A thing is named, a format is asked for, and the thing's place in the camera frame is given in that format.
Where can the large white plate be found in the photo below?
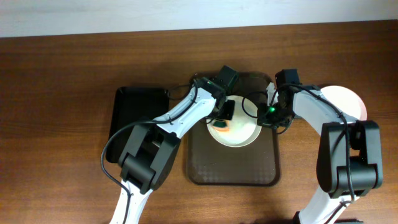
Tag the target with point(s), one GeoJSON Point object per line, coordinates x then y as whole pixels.
{"type": "Point", "coordinates": [346, 100]}

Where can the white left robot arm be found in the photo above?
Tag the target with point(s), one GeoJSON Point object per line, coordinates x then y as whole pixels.
{"type": "Point", "coordinates": [149, 153]}

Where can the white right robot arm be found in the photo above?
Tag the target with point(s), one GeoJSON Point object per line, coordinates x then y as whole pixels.
{"type": "Point", "coordinates": [349, 162]}

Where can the brown serving tray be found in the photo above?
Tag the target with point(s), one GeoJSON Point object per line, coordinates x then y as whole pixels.
{"type": "Point", "coordinates": [209, 162]}

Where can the green and pink sponge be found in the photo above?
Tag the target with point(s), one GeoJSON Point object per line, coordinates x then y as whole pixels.
{"type": "Point", "coordinates": [221, 126]}

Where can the black plastic tray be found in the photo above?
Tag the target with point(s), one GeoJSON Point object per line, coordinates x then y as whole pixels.
{"type": "Point", "coordinates": [134, 104]}

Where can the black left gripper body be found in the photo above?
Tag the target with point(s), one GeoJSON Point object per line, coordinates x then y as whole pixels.
{"type": "Point", "coordinates": [224, 109]}

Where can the white plate front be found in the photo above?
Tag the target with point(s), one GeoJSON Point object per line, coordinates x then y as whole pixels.
{"type": "Point", "coordinates": [240, 131]}

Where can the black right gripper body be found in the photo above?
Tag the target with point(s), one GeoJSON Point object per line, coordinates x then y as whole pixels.
{"type": "Point", "coordinates": [274, 119]}

